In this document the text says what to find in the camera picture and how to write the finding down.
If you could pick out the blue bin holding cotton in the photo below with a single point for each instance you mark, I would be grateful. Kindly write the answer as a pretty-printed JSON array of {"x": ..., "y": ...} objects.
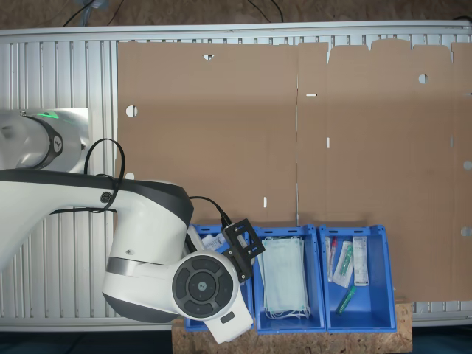
[{"x": 193, "y": 325}]

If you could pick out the pale green face mask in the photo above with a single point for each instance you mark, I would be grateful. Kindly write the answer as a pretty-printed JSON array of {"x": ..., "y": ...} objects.
[
  {"x": 284, "y": 273},
  {"x": 260, "y": 269}
]

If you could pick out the blue bin holding masks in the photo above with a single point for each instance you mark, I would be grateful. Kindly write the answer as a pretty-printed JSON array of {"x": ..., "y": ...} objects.
[{"x": 317, "y": 280}]

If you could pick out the red-capped tube in packet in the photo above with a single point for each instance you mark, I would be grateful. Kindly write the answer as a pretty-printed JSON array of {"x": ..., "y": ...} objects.
[{"x": 333, "y": 258}]

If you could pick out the chipboard wood block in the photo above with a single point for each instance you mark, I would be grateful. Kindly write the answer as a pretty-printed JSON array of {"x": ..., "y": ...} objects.
[{"x": 295, "y": 343}]

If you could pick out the green tube in clear packet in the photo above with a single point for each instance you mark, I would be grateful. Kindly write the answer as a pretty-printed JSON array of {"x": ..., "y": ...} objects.
[{"x": 344, "y": 265}]

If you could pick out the loose green tube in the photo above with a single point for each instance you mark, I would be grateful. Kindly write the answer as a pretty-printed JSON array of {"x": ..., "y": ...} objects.
[{"x": 346, "y": 299}]

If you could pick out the white printed flat packet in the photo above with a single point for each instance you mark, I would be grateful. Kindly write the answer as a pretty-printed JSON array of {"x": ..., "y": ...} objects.
[{"x": 360, "y": 262}]

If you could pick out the blue bin holding tubes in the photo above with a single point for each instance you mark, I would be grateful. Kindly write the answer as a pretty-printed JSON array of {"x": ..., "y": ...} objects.
[{"x": 376, "y": 306}]

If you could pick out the brown cardboard sheet with flaps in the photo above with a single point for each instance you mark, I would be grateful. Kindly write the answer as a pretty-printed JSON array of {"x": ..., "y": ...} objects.
[{"x": 387, "y": 147}]

